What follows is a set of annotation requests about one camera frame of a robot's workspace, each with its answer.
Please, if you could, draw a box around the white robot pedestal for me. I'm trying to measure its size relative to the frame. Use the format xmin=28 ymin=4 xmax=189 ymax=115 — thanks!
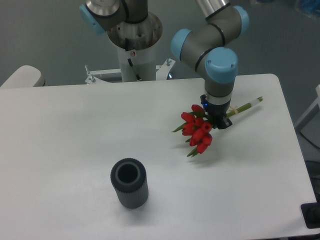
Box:
xmin=106 ymin=12 xmax=164 ymax=82

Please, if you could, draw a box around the white chair armrest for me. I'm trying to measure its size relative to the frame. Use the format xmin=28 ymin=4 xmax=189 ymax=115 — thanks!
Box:
xmin=0 ymin=65 xmax=46 ymax=89

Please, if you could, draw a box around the white metal base frame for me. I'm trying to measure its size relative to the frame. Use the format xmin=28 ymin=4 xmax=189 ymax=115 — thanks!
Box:
xmin=84 ymin=58 xmax=176 ymax=85

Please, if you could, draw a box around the dark grey ribbed vase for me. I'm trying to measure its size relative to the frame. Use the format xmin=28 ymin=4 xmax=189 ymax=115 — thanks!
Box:
xmin=110 ymin=158 xmax=149 ymax=209

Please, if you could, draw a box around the red tulip bouquet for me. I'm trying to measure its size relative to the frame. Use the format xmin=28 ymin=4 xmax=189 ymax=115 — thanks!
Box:
xmin=171 ymin=96 xmax=264 ymax=158

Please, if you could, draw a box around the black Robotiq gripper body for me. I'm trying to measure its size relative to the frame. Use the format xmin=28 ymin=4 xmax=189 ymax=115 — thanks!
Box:
xmin=200 ymin=94 xmax=231 ymax=125

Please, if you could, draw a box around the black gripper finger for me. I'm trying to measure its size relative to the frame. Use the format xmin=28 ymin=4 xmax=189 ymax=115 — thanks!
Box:
xmin=216 ymin=116 xmax=233 ymax=130

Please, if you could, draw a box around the black box at table edge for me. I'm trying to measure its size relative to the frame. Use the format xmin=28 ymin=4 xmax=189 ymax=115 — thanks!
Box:
xmin=300 ymin=202 xmax=320 ymax=229

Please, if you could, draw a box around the white furniture at right edge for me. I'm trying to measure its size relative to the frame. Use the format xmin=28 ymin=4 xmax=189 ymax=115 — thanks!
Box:
xmin=294 ymin=85 xmax=320 ymax=132

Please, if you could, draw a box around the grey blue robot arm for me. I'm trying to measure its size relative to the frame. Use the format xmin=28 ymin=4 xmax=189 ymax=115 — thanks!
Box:
xmin=79 ymin=0 xmax=250 ymax=130

